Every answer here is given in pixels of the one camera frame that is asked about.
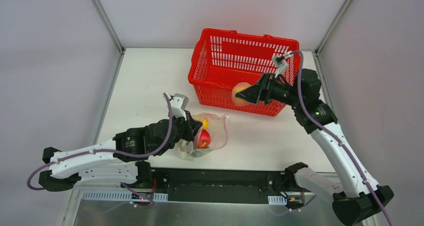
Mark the aluminium frame post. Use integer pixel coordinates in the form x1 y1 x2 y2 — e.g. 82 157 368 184
91 0 125 54
314 0 354 57

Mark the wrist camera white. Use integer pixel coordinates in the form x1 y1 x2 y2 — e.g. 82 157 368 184
272 51 293 78
165 93 189 119

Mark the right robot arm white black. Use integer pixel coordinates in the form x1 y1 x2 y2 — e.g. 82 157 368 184
234 69 394 226

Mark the left aluminium frame post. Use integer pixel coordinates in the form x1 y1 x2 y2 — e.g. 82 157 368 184
91 0 125 54

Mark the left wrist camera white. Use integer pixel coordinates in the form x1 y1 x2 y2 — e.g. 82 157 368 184
165 93 189 119

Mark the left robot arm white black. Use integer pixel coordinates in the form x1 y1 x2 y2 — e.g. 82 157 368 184
38 111 203 192

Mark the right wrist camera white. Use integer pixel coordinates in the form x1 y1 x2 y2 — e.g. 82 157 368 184
272 51 293 78

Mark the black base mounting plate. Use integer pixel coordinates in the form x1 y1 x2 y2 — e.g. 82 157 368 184
120 167 316 206

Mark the green vegetable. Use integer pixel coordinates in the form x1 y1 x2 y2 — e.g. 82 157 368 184
191 149 212 158

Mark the red plastic shopping basket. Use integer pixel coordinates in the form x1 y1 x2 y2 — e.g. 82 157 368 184
188 28 300 117

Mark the clear pink zip top bag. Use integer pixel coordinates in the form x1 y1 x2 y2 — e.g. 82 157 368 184
175 112 229 161

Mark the right aluminium frame post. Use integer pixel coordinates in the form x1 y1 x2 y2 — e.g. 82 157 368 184
314 0 354 57

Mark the yellow orange fruit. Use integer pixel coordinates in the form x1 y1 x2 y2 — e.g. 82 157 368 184
196 117 209 130

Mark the orange pink peach toy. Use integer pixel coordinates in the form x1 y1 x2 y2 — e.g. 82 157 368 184
231 82 253 107

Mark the red apple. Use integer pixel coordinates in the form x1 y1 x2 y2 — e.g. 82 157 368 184
196 130 211 149

